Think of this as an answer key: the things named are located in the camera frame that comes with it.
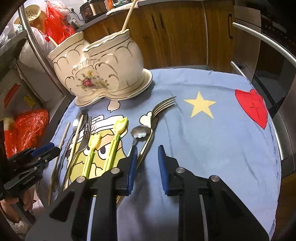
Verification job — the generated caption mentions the electric pressure cooker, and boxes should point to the electric pressure cooker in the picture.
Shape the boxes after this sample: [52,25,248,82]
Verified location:
[80,0,107,23]

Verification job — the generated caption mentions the red plastic bag lower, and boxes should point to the red plastic bag lower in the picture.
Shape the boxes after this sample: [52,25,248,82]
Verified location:
[3,109,49,158]

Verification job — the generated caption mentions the red plastic bag hanging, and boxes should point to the red plastic bag hanging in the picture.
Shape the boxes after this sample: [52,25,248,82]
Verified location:
[44,1,76,44]

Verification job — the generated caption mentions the large steel spoon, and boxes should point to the large steel spoon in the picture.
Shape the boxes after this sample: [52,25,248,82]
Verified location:
[51,114,81,192]

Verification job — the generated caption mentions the blue cartoon cloth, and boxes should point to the blue cartoon cloth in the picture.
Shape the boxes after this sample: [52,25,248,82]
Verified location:
[36,67,283,241]

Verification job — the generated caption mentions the flower shaped small spoon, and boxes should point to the flower shaped small spoon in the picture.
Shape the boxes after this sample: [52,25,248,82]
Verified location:
[128,125,152,156]

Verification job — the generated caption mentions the white plastic bag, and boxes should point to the white plastic bag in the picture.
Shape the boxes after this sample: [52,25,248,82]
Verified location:
[18,26,57,75]

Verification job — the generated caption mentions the steel rack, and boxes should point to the steel rack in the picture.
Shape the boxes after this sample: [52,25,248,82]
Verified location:
[0,4,75,130]

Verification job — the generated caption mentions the yellow colander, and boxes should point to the yellow colander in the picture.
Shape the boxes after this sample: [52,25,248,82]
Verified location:
[25,4,47,34]

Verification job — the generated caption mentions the cream ceramic utensil holder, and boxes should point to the cream ceramic utensil holder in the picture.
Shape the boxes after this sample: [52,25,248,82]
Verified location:
[48,29,152,108]

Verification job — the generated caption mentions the white towel on counter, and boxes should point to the white towel on counter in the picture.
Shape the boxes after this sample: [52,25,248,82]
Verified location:
[106,3,132,16]

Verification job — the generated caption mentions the built-in oven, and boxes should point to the built-in oven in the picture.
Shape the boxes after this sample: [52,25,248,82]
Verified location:
[229,1,295,178]

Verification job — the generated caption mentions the gold fork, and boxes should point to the gold fork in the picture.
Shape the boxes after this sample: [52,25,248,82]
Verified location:
[115,96,177,204]

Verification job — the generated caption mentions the steel fork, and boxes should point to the steel fork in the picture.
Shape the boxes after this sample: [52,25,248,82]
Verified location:
[64,114,92,190]

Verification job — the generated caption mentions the person left hand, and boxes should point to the person left hand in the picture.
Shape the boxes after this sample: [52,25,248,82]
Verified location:
[0,188,35,223]

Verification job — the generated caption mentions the wooden kitchen cabinets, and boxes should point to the wooden kitchen cabinets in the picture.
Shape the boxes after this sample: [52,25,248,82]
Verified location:
[78,0,236,73]

